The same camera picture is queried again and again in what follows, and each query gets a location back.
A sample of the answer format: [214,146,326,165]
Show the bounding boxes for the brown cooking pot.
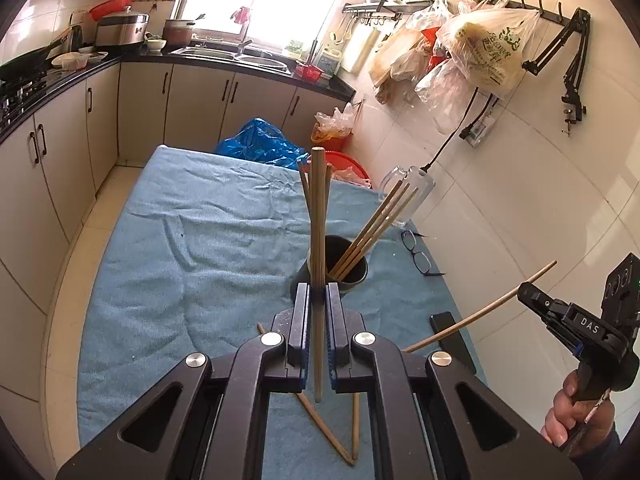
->
[162,18,198,51]

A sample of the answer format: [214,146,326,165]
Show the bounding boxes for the black wall hook rail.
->
[459,0,572,24]

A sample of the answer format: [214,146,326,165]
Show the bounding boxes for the black power cable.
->
[419,87,482,174]

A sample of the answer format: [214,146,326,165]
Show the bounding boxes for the white detergent bottle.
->
[319,42,344,76]

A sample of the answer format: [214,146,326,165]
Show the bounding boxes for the wooden chopstick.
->
[322,162,334,222]
[297,158,315,262]
[332,184,413,279]
[256,322,355,467]
[309,146,326,404]
[350,392,361,461]
[327,180,404,277]
[340,187,420,281]
[402,259,558,354]

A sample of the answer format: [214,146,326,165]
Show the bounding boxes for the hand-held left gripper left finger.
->
[55,282,312,480]

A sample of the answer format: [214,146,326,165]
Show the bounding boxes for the clear glass mug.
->
[379,164,436,229]

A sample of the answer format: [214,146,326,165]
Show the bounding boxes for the black rectangular device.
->
[429,312,477,374]

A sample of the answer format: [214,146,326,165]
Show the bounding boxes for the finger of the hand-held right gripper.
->
[546,316,586,361]
[517,282,569,319]

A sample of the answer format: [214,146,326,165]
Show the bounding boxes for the blue plastic bag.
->
[214,118,312,171]

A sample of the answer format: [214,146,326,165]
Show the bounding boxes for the beige lower cabinets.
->
[0,60,352,272]

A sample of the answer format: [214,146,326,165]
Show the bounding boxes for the black wok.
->
[0,26,77,82]

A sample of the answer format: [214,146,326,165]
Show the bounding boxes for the white plastic bag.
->
[313,102,359,133]

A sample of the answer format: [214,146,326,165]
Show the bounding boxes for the person's right hand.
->
[540,369,616,454]

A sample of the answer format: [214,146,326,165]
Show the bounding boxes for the large red plastic basin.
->
[327,150,374,190]

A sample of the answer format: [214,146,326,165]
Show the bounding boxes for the kitchen window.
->
[174,0,392,57]

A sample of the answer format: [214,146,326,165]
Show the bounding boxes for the metal wall utensil rack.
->
[342,0,454,29]

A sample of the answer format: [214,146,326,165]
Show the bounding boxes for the black frame eyeglasses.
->
[400,229,447,277]

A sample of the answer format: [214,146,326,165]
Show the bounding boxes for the silver rice cooker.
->
[94,7,150,52]

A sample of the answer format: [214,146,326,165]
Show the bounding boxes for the large green printed plastic bag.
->
[434,7,542,97]

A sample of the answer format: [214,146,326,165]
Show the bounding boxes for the light blue table cloth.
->
[76,144,489,480]

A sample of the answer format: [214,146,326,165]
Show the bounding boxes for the steel kitchen sink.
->
[171,45,292,74]

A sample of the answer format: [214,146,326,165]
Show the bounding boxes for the bunch of hanging plastic bags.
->
[369,0,482,134]

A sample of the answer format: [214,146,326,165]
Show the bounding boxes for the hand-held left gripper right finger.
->
[325,282,583,480]

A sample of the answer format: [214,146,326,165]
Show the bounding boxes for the black metal chopstick holder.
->
[290,235,370,307]

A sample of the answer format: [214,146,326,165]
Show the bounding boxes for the white wall socket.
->
[459,109,497,147]

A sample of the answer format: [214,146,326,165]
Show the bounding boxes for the small red plastic basin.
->
[89,0,134,20]

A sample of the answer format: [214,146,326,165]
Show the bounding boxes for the gas stove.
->
[0,77,49,129]

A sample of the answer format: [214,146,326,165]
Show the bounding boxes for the orange plastic bag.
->
[311,125,353,144]

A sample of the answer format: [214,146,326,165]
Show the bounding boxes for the black kitchen countertop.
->
[0,45,357,147]

